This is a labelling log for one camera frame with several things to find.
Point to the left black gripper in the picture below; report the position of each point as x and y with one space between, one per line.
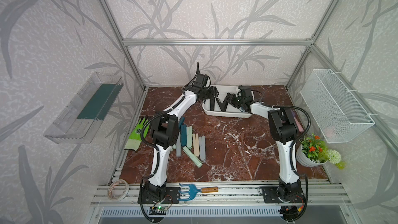
214 94

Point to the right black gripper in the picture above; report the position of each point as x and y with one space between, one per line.
231 98

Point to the grey-blue pruning pliers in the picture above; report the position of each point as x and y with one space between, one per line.
202 148

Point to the mint pruning pliers diagonal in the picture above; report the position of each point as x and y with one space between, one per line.
193 157

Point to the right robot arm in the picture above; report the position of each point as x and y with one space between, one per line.
284 130

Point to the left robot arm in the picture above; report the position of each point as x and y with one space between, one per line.
164 131

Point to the white rectangular storage box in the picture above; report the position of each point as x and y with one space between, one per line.
230 111

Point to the open teal pruning pliers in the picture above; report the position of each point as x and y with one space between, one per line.
181 121

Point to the teal pruning pliers middle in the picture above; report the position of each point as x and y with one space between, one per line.
183 136

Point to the mint pruning pliers upright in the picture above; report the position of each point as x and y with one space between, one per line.
189 130

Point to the grey pruning pliers left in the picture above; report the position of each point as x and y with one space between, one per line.
178 146

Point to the purple pink silicone spatula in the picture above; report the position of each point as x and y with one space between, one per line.
298 123

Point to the green gardening glove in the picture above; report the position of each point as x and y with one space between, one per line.
134 141

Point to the potted artificial flower plant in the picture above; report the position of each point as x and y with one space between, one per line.
314 152

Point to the blue garden hand fork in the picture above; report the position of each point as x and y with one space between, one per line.
191 190

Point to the white wire mesh basket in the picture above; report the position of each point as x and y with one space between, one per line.
337 112

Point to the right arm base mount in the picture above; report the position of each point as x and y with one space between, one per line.
280 194

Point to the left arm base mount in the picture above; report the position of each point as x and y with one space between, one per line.
168 195

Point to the clear plastic wall shelf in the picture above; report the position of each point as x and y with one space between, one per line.
79 122

